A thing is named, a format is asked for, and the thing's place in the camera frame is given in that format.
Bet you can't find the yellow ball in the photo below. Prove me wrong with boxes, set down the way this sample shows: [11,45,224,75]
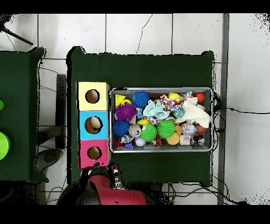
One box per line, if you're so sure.
[168,92,181,103]

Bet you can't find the blue spiky ball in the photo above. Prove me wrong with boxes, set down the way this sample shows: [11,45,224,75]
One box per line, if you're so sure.
[132,91,150,109]
[112,119,130,137]

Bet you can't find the wooden box with three holes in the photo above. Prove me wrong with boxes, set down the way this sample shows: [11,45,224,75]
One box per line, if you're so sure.
[76,81,111,169]

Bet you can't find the colourful patterned cloth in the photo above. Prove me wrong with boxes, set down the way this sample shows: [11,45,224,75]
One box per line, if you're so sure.
[159,91,194,112]

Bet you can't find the green spiky ball with eyes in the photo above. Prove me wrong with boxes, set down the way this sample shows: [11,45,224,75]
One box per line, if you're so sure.
[140,123,158,142]

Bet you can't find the dark green side tablecloth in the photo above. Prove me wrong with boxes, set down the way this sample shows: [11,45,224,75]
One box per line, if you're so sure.
[0,47,50,183]

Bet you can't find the light blue cloth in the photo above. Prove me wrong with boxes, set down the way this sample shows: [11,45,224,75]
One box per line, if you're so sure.
[142,99,171,120]

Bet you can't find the black cable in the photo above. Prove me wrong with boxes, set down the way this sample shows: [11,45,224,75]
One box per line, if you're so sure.
[217,107,270,115]

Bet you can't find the purple spiky toy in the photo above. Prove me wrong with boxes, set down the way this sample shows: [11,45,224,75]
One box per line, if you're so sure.
[115,104,138,122]

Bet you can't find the black tripod leg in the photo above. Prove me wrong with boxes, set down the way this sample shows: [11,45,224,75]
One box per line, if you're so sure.
[0,25,34,46]

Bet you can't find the lime green bowl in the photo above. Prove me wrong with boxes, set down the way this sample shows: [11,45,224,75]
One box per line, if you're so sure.
[0,132,11,161]

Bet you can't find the cream white cloth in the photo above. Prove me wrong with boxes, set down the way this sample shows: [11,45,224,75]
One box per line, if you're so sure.
[174,97,211,128]

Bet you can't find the crushed silver drink can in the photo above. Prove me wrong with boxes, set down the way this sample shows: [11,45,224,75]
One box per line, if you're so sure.
[128,124,142,138]

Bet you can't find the plain green spiky ball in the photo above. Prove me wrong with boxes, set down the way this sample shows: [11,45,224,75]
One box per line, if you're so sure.
[157,118,176,139]

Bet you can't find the shallow clear mesh bin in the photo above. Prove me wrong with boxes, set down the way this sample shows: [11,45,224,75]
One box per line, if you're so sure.
[109,87,213,153]

